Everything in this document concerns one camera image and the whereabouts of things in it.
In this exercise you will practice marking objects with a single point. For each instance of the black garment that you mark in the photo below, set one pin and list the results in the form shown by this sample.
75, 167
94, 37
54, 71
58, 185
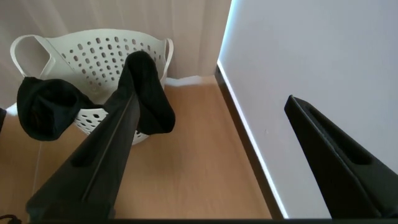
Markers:
46, 109

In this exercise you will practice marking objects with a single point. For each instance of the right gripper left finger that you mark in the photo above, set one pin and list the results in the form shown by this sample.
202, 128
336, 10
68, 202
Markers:
62, 193

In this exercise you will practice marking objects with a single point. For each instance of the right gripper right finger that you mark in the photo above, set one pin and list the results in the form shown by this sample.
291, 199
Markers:
348, 186

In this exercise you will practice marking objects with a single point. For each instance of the white laundry basket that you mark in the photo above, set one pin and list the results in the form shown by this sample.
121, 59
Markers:
77, 37

